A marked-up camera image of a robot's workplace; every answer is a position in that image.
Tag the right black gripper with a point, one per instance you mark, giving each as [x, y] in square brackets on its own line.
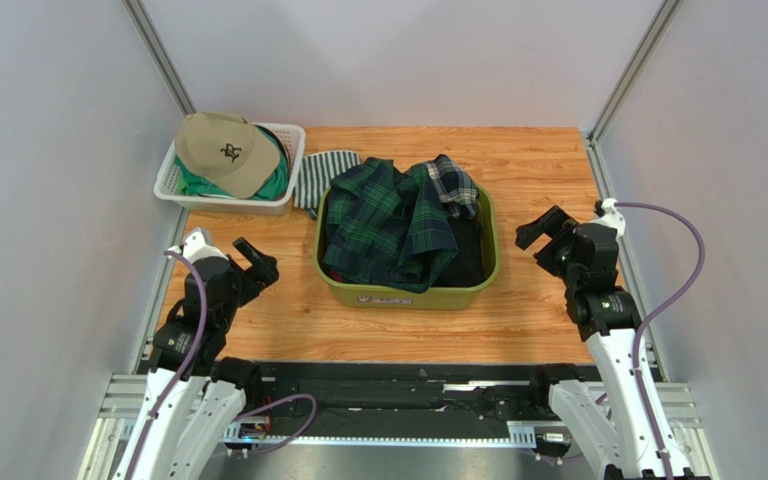
[552, 236]

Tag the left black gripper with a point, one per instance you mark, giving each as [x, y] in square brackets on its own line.
[266, 271]

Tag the green plaid skirt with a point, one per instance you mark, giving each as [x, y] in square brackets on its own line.
[387, 228]

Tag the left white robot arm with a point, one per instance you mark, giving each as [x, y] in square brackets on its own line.
[193, 392]

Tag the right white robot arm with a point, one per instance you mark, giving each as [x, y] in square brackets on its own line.
[633, 438]

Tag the pink garment in tub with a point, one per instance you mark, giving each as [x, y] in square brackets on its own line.
[337, 277]

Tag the white plastic basket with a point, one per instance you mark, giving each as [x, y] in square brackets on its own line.
[293, 139]

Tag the black garment in tub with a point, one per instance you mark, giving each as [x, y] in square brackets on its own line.
[465, 270]

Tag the green garment in basket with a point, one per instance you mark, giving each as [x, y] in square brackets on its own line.
[189, 184]

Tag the grey white plaid skirt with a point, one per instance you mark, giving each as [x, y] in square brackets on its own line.
[457, 192]

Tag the striped folded cloth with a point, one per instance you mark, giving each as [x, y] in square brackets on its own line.
[315, 175]

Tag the olive green plastic tub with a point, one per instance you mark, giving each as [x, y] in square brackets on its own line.
[443, 298]

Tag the beige baseball cap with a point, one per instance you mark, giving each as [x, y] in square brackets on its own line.
[226, 150]

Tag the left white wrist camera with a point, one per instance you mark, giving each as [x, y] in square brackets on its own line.
[198, 245]

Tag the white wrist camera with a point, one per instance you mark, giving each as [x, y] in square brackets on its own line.
[607, 215]
[198, 245]

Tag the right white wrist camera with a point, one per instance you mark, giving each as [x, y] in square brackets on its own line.
[607, 215]

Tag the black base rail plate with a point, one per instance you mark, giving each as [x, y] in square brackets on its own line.
[401, 401]

